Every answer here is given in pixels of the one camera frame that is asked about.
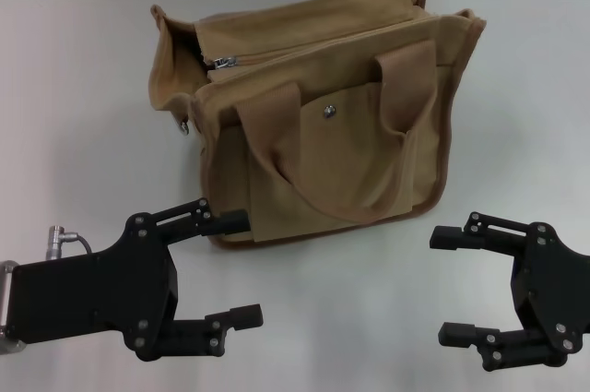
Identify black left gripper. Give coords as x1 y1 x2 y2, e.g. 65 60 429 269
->
8 197 266 364

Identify silver metal zipper pull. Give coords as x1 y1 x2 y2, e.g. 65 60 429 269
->
211 54 240 72

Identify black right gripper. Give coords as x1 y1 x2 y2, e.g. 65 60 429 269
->
428 210 590 374

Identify left gripper connector with cable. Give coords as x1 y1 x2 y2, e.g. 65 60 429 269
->
43 224 97 255

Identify khaki canvas food bag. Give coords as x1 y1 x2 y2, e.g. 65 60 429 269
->
147 0 485 253

